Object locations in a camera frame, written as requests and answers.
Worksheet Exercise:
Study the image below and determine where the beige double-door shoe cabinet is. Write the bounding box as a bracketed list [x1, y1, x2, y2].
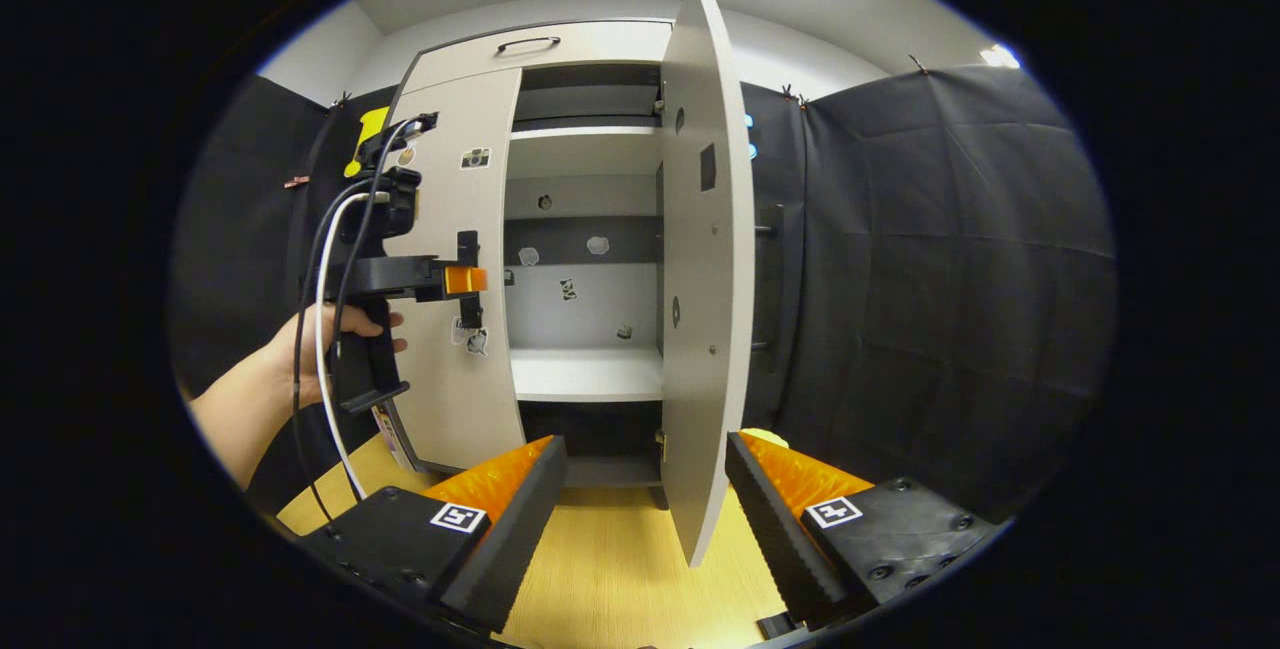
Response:
[375, 19, 761, 510]

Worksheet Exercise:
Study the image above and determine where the black backdrop cloth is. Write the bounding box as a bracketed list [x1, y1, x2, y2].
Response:
[170, 64, 1119, 530]

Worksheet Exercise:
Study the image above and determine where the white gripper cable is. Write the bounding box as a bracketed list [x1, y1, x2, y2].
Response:
[315, 191, 391, 502]

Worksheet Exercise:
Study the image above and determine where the beige cabinet door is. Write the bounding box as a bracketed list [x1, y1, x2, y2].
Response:
[658, 0, 791, 568]
[385, 67, 526, 475]

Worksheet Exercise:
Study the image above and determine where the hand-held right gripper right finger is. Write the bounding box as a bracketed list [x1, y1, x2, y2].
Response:
[725, 431, 1006, 630]

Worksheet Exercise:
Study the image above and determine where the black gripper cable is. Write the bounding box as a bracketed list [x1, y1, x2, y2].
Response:
[290, 119, 421, 525]

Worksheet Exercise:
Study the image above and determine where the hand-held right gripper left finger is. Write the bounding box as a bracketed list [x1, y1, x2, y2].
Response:
[300, 434, 569, 633]

